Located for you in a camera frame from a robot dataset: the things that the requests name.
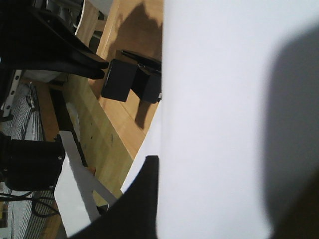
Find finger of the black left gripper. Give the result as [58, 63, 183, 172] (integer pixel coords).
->
[57, 64, 104, 79]
[14, 9, 109, 70]

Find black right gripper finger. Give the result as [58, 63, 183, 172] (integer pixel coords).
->
[71, 155, 159, 239]

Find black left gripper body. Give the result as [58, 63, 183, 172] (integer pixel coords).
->
[0, 0, 83, 75]

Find black stapler with orange button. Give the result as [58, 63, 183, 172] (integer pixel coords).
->
[101, 49, 161, 104]

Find white paper sheet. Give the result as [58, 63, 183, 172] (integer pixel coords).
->
[123, 0, 319, 239]

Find white metal frame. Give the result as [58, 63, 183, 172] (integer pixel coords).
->
[54, 130, 117, 237]

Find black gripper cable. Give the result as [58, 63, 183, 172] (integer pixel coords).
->
[0, 190, 59, 218]

